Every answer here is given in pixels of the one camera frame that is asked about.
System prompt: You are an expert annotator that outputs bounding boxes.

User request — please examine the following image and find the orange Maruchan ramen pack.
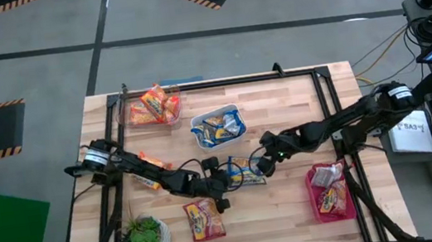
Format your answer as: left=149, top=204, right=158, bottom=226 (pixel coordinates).
left=129, top=146, right=177, bottom=195
left=138, top=81, right=172, bottom=125
left=160, top=94, right=185, bottom=127
left=126, top=98, right=161, bottom=128

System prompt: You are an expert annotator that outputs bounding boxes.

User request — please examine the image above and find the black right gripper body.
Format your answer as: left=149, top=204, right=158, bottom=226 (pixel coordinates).
left=255, top=149, right=291, bottom=179

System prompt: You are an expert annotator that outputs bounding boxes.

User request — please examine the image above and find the white paper sign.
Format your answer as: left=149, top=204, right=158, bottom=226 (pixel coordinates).
left=385, top=108, right=432, bottom=160

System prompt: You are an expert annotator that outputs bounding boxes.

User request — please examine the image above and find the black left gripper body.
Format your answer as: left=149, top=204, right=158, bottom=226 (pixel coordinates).
left=193, top=155, right=235, bottom=217

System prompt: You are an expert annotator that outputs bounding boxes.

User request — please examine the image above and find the blue Maruchan ramen pack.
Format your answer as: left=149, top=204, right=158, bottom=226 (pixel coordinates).
left=221, top=108, right=247, bottom=138
left=190, top=122, right=215, bottom=151
left=225, top=152, right=268, bottom=190
left=202, top=114, right=233, bottom=144

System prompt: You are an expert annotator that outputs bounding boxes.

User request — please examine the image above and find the black cable coil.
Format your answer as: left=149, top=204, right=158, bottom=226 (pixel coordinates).
left=410, top=15, right=432, bottom=46

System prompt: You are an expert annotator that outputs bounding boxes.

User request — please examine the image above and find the clear plastic bin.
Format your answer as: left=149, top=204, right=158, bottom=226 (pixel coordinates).
left=111, top=82, right=187, bottom=134

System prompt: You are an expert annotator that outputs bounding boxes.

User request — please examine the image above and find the red Maruchan ramen pack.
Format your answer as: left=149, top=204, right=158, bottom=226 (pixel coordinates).
left=308, top=160, right=347, bottom=191
left=182, top=195, right=228, bottom=242
left=314, top=178, right=351, bottom=216

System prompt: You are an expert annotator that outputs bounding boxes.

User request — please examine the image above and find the green succulent in white pot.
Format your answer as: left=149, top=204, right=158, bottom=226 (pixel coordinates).
left=117, top=208, right=173, bottom=242

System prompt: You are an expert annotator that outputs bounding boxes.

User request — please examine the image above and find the blue tape strip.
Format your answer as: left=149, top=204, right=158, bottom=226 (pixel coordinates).
left=160, top=75, right=204, bottom=87

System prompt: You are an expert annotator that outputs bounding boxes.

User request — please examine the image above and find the white plastic bin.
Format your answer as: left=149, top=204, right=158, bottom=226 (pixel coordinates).
left=188, top=101, right=250, bottom=155

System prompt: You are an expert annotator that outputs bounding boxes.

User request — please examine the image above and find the red plastic bin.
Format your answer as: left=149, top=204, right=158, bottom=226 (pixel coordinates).
left=303, top=157, right=358, bottom=226

